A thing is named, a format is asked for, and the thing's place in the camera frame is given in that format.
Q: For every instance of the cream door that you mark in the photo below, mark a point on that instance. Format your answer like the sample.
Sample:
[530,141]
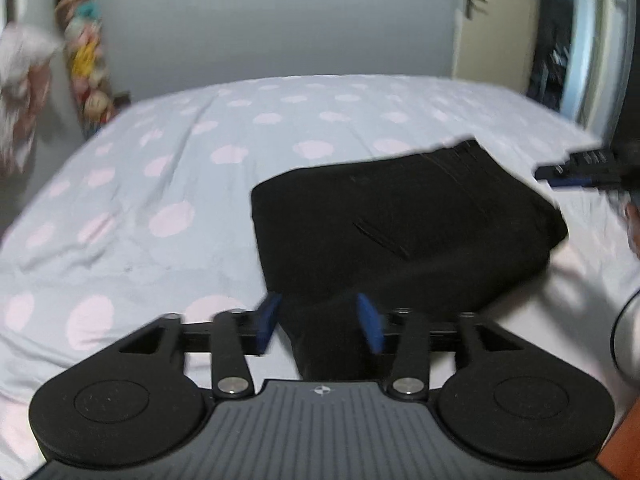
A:
[495,25]

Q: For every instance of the black pants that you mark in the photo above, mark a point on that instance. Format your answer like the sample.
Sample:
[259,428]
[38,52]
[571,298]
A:
[400,230]

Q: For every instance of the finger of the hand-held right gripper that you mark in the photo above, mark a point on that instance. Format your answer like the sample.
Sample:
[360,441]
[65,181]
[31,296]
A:
[592,157]
[575,176]

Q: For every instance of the orange knit cloth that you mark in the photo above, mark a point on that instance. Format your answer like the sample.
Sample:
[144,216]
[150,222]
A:
[625,452]

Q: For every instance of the pink and white cloth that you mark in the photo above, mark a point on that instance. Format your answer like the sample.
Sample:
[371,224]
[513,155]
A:
[22,95]

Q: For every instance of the person's right hand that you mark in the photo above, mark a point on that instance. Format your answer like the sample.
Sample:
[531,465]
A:
[633,232]

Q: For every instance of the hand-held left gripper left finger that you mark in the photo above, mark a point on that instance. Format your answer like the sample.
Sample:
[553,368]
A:
[267,325]

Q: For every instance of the row of plush toys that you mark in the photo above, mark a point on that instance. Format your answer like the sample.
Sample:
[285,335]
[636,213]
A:
[85,55]

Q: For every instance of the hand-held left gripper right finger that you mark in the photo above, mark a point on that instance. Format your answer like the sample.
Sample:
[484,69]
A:
[371,322]

